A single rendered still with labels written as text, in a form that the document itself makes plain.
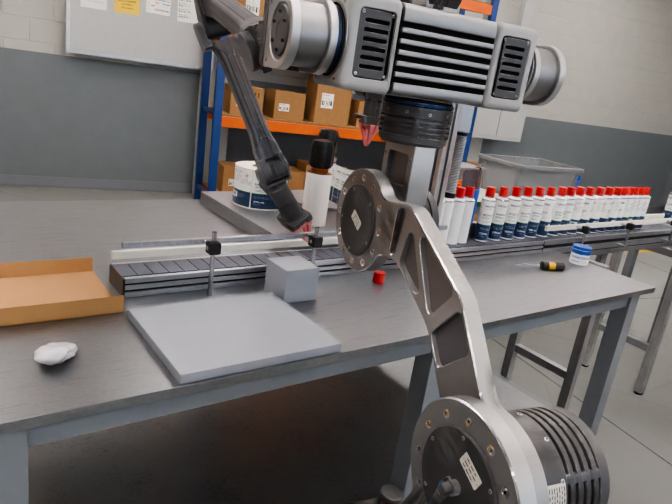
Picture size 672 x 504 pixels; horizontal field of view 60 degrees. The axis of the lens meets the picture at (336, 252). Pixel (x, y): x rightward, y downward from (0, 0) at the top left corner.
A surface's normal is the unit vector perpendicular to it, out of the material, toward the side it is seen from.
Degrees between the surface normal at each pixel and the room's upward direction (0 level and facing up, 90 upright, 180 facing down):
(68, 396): 0
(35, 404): 0
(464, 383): 90
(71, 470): 0
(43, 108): 90
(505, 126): 90
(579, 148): 90
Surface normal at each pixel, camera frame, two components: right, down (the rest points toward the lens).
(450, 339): -0.90, 0.00
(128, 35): 0.41, 0.33
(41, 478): 0.14, -0.95
